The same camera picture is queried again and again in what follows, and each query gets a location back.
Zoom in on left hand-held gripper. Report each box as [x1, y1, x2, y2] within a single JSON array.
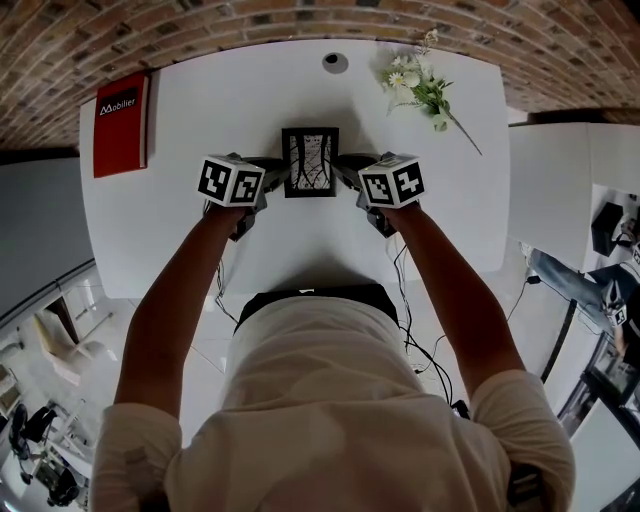
[[194, 152, 290, 243]]

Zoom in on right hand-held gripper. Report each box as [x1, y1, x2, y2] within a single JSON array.
[[335, 152, 427, 239]]

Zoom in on black picture frame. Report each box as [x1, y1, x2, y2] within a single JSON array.
[[281, 127, 340, 200]]

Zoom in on person's left forearm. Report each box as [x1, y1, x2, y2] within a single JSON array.
[[113, 202, 249, 419]]

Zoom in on person's right forearm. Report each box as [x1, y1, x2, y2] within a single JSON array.
[[392, 199, 526, 401]]

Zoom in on white desk with drawers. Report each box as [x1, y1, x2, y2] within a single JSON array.
[[79, 42, 511, 301]]

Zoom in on white flower bouquet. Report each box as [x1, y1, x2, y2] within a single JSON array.
[[369, 28, 484, 157]]

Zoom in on person's black trousers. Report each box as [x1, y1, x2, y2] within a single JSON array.
[[238, 283, 400, 334]]

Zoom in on red hardcover book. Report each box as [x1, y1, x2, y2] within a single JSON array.
[[93, 71, 151, 180]]

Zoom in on person's cream shirt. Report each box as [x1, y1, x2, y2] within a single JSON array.
[[89, 297, 576, 512]]

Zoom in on black box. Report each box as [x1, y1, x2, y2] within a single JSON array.
[[591, 202, 626, 259]]

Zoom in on beige chair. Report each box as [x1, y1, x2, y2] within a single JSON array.
[[32, 307, 106, 389]]

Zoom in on black-framed window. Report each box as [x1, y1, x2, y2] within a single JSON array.
[[539, 297, 640, 451]]

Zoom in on black chair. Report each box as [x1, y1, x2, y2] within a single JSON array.
[[8, 403, 57, 464]]

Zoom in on black battery pack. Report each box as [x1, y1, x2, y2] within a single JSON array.
[[505, 462, 542, 512]]

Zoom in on round table cable grommet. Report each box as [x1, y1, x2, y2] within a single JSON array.
[[322, 51, 350, 75]]

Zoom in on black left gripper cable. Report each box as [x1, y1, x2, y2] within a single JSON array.
[[214, 244, 241, 326]]

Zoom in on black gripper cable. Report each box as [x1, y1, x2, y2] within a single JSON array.
[[214, 244, 241, 326], [392, 234, 471, 421]]

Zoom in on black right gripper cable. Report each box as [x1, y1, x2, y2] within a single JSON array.
[[392, 234, 471, 421]]

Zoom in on black floor cable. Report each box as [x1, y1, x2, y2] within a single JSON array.
[[506, 273, 542, 324]]

